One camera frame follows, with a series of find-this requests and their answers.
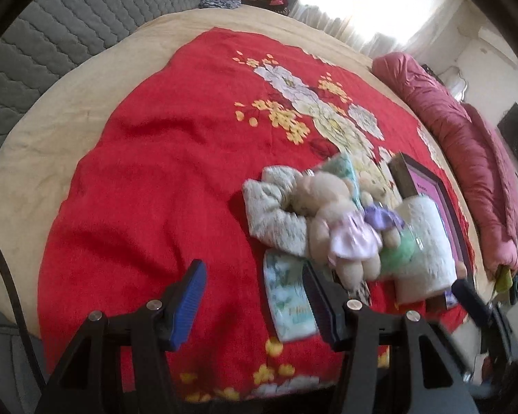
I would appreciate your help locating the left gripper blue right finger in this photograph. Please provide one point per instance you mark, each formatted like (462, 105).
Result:
(327, 300)

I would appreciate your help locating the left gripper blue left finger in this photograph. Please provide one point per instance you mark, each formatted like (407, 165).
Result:
(181, 301)

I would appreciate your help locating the plush bear pink dress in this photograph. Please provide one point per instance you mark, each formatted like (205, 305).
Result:
(338, 235)

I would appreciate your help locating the green item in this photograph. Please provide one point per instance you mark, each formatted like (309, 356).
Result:
(398, 262)

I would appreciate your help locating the white floral fabric scrunchie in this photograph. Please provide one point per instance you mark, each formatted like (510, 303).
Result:
(269, 211)

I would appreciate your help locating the plush bear purple dress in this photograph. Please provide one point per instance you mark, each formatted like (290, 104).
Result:
(374, 199)

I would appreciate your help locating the dark tray with pink book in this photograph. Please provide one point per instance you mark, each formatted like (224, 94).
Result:
(413, 179)

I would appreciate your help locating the dark clothes pile on chair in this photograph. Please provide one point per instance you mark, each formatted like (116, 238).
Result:
(506, 285)

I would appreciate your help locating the white lace roll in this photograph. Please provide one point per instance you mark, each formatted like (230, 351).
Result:
(432, 269)

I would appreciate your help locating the red floral blanket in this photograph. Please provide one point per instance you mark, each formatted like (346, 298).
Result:
(163, 185)

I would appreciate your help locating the pink rolled quilt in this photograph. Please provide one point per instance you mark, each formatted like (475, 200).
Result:
(479, 161)

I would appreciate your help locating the beige bed sheet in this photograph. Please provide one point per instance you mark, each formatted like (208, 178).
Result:
(38, 158)

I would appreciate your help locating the white sheer curtain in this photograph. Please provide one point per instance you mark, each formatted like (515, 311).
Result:
(377, 27)

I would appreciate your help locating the grey quilted headboard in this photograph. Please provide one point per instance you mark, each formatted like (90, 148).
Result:
(50, 38)

